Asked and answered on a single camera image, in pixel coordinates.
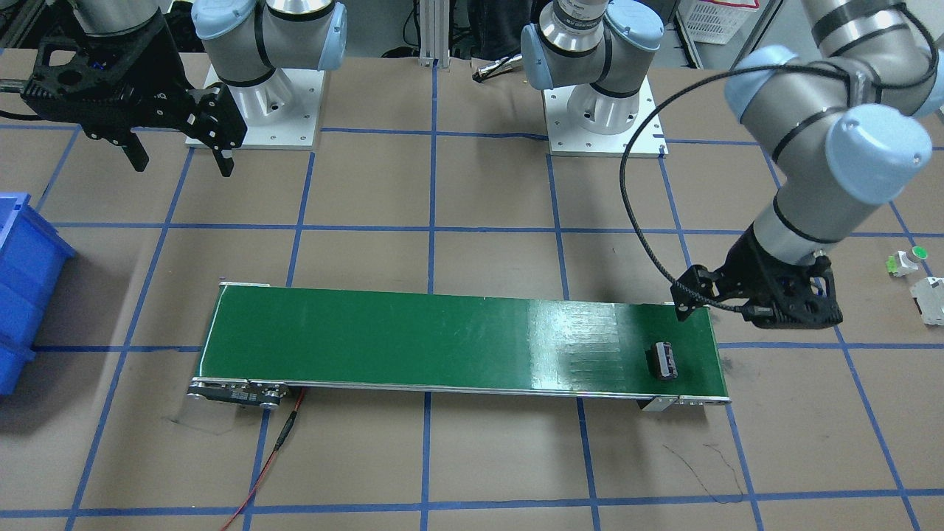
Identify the white red circuit breaker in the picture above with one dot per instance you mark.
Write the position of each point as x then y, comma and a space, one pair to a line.
928, 295

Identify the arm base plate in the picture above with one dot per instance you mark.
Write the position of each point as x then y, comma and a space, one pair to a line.
582, 122
282, 112

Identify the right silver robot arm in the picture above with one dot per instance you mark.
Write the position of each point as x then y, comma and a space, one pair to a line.
247, 40

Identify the black capacitor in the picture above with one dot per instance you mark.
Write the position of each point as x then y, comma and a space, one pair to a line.
661, 361

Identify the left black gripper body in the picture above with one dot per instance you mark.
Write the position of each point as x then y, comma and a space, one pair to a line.
743, 267

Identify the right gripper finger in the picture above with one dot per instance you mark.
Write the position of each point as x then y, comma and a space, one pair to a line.
224, 161
133, 149

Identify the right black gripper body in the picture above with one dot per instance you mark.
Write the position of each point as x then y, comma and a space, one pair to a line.
153, 94

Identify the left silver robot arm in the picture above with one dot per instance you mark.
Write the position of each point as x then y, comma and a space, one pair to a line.
843, 129

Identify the aluminium frame post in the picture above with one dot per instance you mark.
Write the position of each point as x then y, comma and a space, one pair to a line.
435, 33

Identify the blue plastic bin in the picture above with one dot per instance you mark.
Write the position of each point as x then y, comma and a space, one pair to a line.
32, 256

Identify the green push button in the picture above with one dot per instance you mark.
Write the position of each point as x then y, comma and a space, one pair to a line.
903, 263

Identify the green conveyor belt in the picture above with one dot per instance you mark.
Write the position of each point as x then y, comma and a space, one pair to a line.
264, 339

